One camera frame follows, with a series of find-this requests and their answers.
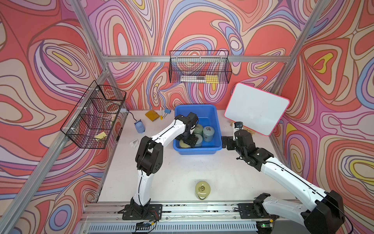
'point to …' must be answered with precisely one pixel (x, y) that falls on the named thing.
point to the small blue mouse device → (140, 126)
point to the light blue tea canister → (208, 133)
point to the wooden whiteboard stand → (245, 127)
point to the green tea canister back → (198, 129)
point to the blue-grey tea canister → (199, 142)
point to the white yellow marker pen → (160, 113)
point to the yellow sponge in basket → (101, 135)
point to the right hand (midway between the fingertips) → (230, 140)
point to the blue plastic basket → (207, 116)
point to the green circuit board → (142, 225)
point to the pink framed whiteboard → (257, 109)
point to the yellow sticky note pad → (152, 115)
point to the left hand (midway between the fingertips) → (188, 142)
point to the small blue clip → (167, 111)
